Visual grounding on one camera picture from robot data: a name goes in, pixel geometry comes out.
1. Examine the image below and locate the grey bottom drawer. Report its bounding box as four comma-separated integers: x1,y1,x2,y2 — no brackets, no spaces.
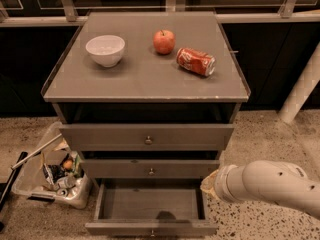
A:
86,179,217,237

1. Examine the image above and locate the grey drawer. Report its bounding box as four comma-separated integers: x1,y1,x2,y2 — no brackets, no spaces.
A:
86,179,217,237
60,124,234,151
81,151,220,179

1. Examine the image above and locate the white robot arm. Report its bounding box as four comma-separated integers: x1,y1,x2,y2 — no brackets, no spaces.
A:
200,160,320,219

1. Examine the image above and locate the grey drawer cabinet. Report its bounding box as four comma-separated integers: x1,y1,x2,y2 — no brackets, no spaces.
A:
40,11,251,185

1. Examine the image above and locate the grey middle drawer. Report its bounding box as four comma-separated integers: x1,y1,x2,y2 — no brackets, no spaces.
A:
81,151,220,179

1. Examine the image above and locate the grey top drawer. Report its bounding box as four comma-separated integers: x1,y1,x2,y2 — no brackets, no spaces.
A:
60,124,234,151

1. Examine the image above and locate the red soda can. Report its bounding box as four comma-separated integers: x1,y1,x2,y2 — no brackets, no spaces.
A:
176,48,216,77

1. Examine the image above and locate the orange fruit in bin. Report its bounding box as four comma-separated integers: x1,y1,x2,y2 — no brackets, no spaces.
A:
62,159,73,170

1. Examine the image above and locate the red apple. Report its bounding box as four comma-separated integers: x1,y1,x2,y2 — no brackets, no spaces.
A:
153,30,175,55

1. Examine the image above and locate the clear plastic bin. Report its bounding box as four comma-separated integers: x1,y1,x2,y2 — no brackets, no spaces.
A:
12,122,91,209

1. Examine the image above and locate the white ceramic bowl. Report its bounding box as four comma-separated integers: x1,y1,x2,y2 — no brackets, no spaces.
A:
86,35,125,68

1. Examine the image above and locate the metal rod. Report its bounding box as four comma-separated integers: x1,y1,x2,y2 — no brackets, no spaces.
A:
11,133,62,170

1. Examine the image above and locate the black bar on floor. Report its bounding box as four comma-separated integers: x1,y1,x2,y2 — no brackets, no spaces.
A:
0,166,20,211

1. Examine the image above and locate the white diagonal post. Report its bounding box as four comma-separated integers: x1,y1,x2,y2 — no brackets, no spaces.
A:
278,42,320,124

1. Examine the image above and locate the metal railing frame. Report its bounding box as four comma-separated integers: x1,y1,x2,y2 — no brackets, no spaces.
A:
0,0,320,27

